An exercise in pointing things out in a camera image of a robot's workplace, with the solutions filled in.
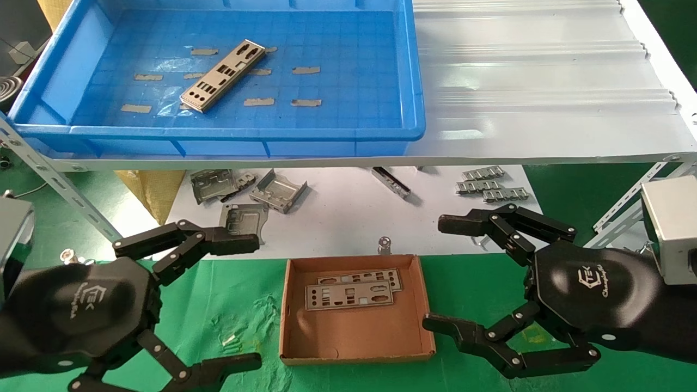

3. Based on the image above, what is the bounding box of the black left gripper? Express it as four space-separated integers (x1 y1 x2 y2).
0 219 263 392

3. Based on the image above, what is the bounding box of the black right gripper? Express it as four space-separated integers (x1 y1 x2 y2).
423 203 697 380

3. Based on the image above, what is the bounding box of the silver computer io shield plate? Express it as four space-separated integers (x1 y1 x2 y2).
317 269 403 293
305 279 395 311
180 39 266 113

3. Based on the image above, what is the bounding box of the shallow brown cardboard box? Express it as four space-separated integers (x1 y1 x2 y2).
279 254 436 365

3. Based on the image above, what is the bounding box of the blue plastic tray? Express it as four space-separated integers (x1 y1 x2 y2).
8 0 426 160

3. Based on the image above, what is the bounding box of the tan cardboard piece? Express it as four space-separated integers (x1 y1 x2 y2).
37 0 71 30

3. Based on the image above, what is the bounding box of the silver multi-port connector shield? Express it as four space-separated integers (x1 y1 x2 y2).
462 166 505 181
483 187 531 203
456 181 503 195

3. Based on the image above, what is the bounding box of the grey notched metal plate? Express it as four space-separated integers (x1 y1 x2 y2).
219 203 270 243

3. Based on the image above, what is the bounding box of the yellow plastic bag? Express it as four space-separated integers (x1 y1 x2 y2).
114 170 187 225

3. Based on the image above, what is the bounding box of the grey stamped metal plate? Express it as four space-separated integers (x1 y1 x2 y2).
191 169 239 205

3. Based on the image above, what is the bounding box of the white perforated shelf brace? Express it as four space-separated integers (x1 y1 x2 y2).
585 161 697 250

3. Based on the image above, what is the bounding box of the white metal shelf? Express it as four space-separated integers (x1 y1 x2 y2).
0 0 697 174

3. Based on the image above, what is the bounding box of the white power adapter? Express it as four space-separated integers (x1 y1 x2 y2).
10 41 38 63

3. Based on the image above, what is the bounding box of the grey u-shaped metal bracket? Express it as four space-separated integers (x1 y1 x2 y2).
249 169 308 214

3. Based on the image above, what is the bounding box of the narrow grey metal bracket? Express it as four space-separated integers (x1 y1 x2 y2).
372 166 412 201

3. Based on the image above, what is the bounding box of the white perforated shelf post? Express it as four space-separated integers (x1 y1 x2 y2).
0 117 123 243

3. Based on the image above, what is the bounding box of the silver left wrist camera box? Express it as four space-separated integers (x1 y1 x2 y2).
0 196 35 305

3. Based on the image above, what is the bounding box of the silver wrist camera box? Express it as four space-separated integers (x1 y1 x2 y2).
0 196 35 305
641 175 697 285

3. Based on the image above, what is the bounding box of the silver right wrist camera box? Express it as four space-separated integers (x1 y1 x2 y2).
641 175 697 285

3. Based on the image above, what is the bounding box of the white floor cable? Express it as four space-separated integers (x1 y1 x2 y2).
0 182 48 201

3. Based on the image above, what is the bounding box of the grey coiled hose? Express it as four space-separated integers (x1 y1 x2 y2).
0 76 23 105

